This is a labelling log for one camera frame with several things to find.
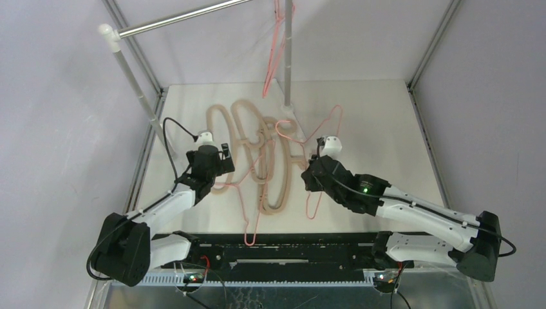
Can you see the beige hanger left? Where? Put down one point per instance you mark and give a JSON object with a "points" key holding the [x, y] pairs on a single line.
{"points": [[215, 116]]}

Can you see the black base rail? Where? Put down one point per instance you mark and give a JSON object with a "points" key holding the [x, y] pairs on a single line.
{"points": [[290, 259]]}

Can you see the circuit board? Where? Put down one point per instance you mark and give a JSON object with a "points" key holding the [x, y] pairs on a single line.
{"points": [[384, 284], [193, 279]]}

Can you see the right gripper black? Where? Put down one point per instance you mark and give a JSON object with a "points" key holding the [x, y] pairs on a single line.
{"points": [[314, 171]]}

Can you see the metal clothes rack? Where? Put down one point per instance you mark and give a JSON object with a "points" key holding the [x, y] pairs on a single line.
{"points": [[113, 38]]}

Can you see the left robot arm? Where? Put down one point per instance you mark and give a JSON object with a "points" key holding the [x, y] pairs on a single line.
{"points": [[127, 249]]}

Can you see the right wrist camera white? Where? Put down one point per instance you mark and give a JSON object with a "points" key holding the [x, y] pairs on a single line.
{"points": [[329, 146]]}

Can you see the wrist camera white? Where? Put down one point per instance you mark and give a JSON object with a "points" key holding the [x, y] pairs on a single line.
{"points": [[329, 146], [204, 138]]}

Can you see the left circuit board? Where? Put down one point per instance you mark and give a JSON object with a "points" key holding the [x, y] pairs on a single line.
{"points": [[193, 279]]}

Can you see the beige hanger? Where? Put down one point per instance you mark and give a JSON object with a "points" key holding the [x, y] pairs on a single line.
{"points": [[273, 132], [215, 116], [255, 137]]}

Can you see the beige hanger right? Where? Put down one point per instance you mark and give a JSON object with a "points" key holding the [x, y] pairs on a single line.
{"points": [[273, 132]]}

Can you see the right circuit board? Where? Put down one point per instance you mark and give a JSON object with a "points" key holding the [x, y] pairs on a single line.
{"points": [[384, 284]]}

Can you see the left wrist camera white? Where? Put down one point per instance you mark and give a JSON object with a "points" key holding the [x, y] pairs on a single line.
{"points": [[204, 138]]}

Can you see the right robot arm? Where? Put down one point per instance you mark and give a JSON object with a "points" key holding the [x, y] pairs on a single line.
{"points": [[467, 242]]}

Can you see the aluminium frame structure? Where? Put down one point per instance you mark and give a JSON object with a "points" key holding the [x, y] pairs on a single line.
{"points": [[379, 137]]}

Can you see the beige hanger middle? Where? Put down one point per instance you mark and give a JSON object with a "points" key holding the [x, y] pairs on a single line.
{"points": [[255, 137]]}

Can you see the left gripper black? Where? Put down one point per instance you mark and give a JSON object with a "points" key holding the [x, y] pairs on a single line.
{"points": [[224, 166]]}

